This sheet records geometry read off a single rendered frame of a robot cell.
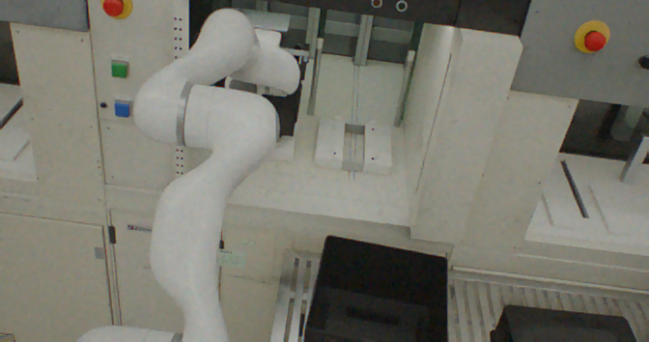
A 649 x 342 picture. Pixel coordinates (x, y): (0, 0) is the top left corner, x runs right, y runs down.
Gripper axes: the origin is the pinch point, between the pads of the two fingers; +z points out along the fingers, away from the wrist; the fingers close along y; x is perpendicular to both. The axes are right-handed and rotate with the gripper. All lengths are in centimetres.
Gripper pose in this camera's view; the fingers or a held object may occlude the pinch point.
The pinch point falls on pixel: (264, 27)
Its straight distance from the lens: 169.3
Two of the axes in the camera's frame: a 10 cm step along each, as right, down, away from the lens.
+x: 1.2, -8.0, -5.8
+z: 0.6, -5.8, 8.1
